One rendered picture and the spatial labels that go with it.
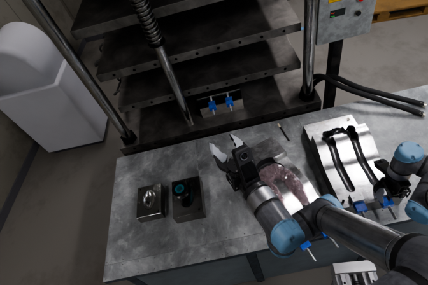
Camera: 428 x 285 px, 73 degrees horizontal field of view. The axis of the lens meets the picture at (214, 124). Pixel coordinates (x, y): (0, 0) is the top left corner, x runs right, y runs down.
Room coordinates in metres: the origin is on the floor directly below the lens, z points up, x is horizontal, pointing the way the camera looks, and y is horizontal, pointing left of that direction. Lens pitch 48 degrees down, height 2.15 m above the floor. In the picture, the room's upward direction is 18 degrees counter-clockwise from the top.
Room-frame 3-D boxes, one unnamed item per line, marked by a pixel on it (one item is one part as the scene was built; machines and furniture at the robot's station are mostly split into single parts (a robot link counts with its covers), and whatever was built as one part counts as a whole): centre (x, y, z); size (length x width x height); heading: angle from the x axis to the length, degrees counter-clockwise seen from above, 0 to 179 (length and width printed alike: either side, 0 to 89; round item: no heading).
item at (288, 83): (1.62, -0.07, 0.75); 1.30 x 0.84 x 0.06; 84
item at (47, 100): (2.43, 1.40, 0.62); 0.67 x 0.55 x 1.24; 78
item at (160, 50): (1.30, 0.14, 1.10); 0.05 x 0.05 x 1.30
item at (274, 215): (0.26, -0.07, 1.43); 0.11 x 0.08 x 0.09; 13
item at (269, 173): (0.63, -0.20, 0.90); 0.26 x 0.18 x 0.08; 11
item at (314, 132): (0.68, -0.56, 0.87); 0.50 x 0.26 x 0.14; 174
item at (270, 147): (0.63, -0.20, 0.85); 0.50 x 0.26 x 0.11; 11
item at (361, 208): (0.42, -0.47, 0.89); 0.13 x 0.05 x 0.05; 174
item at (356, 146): (0.66, -0.55, 0.92); 0.35 x 0.16 x 0.09; 174
